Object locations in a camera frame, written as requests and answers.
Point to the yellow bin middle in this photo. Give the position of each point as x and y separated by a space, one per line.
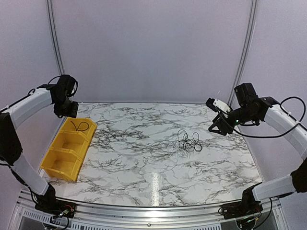
72 141

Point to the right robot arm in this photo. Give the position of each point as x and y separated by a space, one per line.
253 110

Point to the aluminium front rail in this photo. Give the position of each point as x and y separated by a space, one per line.
108 217

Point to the left corner aluminium post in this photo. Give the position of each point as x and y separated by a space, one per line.
54 37

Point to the yellow bin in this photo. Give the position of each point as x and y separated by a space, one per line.
72 141
84 126
62 164

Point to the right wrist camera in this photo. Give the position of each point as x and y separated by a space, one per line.
216 104

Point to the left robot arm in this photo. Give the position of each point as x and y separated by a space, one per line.
56 94

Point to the yellow bin near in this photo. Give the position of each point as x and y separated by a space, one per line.
62 164

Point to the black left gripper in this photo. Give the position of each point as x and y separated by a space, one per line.
73 112

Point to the corner aluminium post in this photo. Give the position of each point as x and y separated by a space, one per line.
245 49
54 37

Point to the yellow bin far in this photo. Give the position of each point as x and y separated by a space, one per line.
84 126

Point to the right corner aluminium post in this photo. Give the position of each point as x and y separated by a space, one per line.
245 49

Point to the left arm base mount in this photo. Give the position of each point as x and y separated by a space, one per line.
59 209

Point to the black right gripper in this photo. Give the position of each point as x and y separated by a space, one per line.
222 124

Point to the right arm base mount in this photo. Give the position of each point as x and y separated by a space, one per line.
239 209

